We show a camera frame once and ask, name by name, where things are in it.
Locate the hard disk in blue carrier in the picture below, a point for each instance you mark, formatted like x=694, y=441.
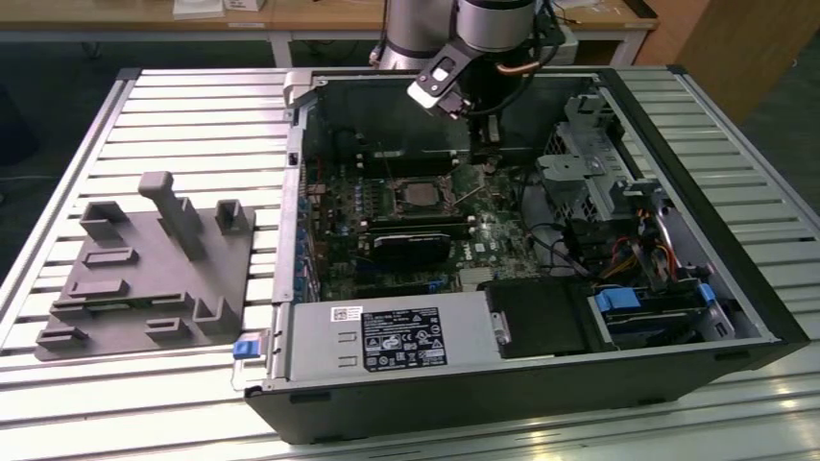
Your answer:
x=617, y=300

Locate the silver CPU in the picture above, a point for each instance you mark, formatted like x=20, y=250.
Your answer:
x=422, y=194

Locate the blue case latch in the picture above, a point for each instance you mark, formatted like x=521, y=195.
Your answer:
x=248, y=346

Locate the silver chipset heat sink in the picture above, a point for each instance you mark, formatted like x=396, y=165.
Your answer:
x=476, y=276

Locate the black RAM slot row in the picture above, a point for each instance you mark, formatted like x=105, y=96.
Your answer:
x=418, y=165

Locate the black drive bay cover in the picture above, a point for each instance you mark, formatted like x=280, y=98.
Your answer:
x=544, y=317

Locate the black expansion slot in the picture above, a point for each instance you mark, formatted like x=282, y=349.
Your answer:
x=397, y=289

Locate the silver drive cage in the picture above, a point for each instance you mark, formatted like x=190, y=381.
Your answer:
x=576, y=192

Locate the blue plastic clip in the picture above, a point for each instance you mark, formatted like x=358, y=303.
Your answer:
x=705, y=295

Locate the wooden desk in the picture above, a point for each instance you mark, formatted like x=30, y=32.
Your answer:
x=128, y=21

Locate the black graphics card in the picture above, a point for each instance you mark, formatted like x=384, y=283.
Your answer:
x=409, y=247

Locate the green motherboard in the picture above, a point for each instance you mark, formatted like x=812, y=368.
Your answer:
x=500, y=225

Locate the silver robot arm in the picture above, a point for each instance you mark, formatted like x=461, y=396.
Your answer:
x=486, y=24

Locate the white box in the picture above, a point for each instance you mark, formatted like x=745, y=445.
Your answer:
x=198, y=9
x=242, y=5

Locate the CPU socket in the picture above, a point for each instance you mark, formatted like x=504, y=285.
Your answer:
x=402, y=207

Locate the black PC case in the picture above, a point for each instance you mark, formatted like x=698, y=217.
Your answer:
x=448, y=398

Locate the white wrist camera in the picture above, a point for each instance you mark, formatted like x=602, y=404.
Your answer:
x=436, y=84

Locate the silver power supply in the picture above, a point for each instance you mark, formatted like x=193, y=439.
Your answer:
x=320, y=346

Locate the grey parts rack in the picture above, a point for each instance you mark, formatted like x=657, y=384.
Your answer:
x=140, y=288

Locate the wooden cabinet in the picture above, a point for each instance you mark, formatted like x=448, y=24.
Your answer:
x=756, y=48

